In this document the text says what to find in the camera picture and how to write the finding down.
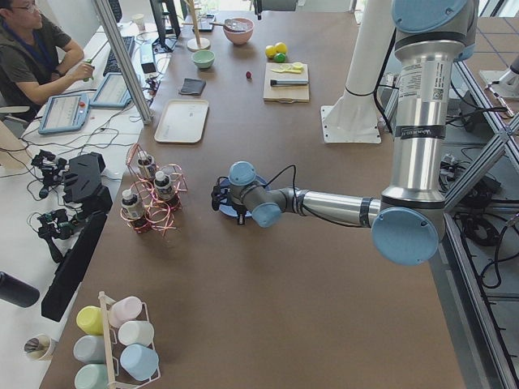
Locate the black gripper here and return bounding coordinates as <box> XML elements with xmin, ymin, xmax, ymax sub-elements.
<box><xmin>211</xmin><ymin>176</ymin><xmax>246</xmax><ymax>225</ymax></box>

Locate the blue plate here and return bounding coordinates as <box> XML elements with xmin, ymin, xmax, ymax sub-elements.
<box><xmin>219</xmin><ymin>175</ymin><xmax>270</xmax><ymax>218</ymax></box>

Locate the pink bowl with ice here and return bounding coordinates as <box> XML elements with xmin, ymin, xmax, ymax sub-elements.
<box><xmin>223</xmin><ymin>18</ymin><xmax>255</xmax><ymax>45</ymax></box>

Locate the steel ice scoop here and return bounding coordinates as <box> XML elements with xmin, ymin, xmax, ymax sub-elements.
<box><xmin>211</xmin><ymin>19</ymin><xmax>249</xmax><ymax>32</ymax></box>

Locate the whole lemon lower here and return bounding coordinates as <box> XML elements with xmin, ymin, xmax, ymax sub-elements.
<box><xmin>264</xmin><ymin>45</ymin><xmax>277</xmax><ymax>59</ymax></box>

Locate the whole lemon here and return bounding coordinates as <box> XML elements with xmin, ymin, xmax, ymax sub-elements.
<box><xmin>264</xmin><ymin>45</ymin><xmax>277</xmax><ymax>59</ymax></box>
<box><xmin>274</xmin><ymin>41</ymin><xmax>288</xmax><ymax>54</ymax></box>

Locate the whole lemon upper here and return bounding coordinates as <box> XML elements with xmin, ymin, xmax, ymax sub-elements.
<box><xmin>274</xmin><ymin>41</ymin><xmax>288</xmax><ymax>54</ymax></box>

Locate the green lime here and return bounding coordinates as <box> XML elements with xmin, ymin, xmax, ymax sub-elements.
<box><xmin>273</xmin><ymin>53</ymin><xmax>286</xmax><ymax>63</ymax></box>

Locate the yellow plastic knife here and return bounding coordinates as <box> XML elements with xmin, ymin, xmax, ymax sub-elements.
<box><xmin>270</xmin><ymin>67</ymin><xmax>302</xmax><ymax>75</ymax></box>

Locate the wooden stand round base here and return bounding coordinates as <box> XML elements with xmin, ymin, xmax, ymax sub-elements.
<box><xmin>183</xmin><ymin>0</ymin><xmax>211</xmax><ymax>52</ymax></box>

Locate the steel muddler black tip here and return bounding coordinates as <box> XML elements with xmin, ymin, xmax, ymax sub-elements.
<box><xmin>269</xmin><ymin>79</ymin><xmax>309</xmax><ymax>87</ymax></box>

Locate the green bowl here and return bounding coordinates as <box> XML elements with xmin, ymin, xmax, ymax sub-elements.
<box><xmin>191</xmin><ymin>49</ymin><xmax>216</xmax><ymax>70</ymax></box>

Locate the drink bottle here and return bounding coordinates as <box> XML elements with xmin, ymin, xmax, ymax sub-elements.
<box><xmin>153</xmin><ymin>170</ymin><xmax>174</xmax><ymax>201</ymax></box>
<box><xmin>137</xmin><ymin>151</ymin><xmax>157</xmax><ymax>179</ymax></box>
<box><xmin>121</xmin><ymin>189</ymin><xmax>144</xmax><ymax>220</ymax></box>

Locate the wooden cutting board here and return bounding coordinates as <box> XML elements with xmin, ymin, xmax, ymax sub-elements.
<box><xmin>263</xmin><ymin>62</ymin><xmax>310</xmax><ymax>103</ymax></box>

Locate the grey folded cloth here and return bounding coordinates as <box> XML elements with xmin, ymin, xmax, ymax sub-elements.
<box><xmin>178</xmin><ymin>78</ymin><xmax>206</xmax><ymax>96</ymax></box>

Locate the cream rabbit tray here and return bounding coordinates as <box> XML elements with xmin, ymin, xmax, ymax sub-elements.
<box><xmin>154</xmin><ymin>99</ymin><xmax>209</xmax><ymax>144</ymax></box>

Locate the pink cup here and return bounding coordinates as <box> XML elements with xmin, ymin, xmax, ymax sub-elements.
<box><xmin>108</xmin><ymin>296</ymin><xmax>142</xmax><ymax>328</ymax></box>

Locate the black keyboard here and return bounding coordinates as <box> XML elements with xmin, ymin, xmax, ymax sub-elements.
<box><xmin>102</xmin><ymin>36</ymin><xmax>136</xmax><ymax>77</ymax></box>

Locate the black equipment block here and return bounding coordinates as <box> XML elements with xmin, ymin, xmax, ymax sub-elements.
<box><xmin>39</xmin><ymin>152</ymin><xmax>113</xmax><ymax>322</ymax></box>

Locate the white cup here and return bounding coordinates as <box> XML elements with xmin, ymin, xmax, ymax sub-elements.
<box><xmin>118</xmin><ymin>320</ymin><xmax>155</xmax><ymax>347</ymax></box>

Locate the blue teach pendant right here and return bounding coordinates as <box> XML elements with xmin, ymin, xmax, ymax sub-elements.
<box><xmin>90</xmin><ymin>73</ymin><xmax>131</xmax><ymax>109</ymax></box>

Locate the blue teach pendant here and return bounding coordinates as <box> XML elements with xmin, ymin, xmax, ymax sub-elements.
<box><xmin>38</xmin><ymin>93</ymin><xmax>90</xmax><ymax>135</ymax></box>
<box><xmin>90</xmin><ymin>73</ymin><xmax>131</xmax><ymax>109</ymax></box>

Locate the blue cup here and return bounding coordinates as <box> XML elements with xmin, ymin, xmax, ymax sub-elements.
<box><xmin>119</xmin><ymin>344</ymin><xmax>159</xmax><ymax>381</ymax></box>

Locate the yellow cup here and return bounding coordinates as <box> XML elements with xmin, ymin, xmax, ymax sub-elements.
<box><xmin>76</xmin><ymin>306</ymin><xmax>103</xmax><ymax>336</ymax></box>

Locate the blue teach pendant left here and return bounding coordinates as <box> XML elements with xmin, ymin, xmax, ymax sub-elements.
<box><xmin>38</xmin><ymin>93</ymin><xmax>90</xmax><ymax>135</ymax></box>

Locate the grey cup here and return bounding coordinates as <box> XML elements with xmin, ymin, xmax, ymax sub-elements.
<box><xmin>73</xmin><ymin>335</ymin><xmax>105</xmax><ymax>364</ymax></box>

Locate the green cup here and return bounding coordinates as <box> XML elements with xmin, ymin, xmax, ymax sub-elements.
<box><xmin>74</xmin><ymin>364</ymin><xmax>108</xmax><ymax>389</ymax></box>

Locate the seated person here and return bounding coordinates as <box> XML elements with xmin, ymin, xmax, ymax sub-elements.
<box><xmin>1</xmin><ymin>1</ymin><xmax>94</xmax><ymax>122</ymax></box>

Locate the black flask bottle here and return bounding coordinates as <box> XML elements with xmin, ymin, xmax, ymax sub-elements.
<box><xmin>1</xmin><ymin>271</ymin><xmax>40</xmax><ymax>308</ymax></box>

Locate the paper cup with items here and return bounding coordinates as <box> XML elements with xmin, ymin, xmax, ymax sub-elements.
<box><xmin>24</xmin><ymin>334</ymin><xmax>58</xmax><ymax>361</ymax></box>

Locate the copper wire bottle rack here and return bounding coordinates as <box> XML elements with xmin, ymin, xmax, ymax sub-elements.
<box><xmin>120</xmin><ymin>143</ymin><xmax>187</xmax><ymax>235</ymax></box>

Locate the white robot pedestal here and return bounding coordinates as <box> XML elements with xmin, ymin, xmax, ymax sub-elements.
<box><xmin>321</xmin><ymin>0</ymin><xmax>395</xmax><ymax>143</ymax></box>

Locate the aluminium frame post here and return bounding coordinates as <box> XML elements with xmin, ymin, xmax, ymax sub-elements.
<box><xmin>92</xmin><ymin>0</ymin><xmax>152</xmax><ymax>125</ymax></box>

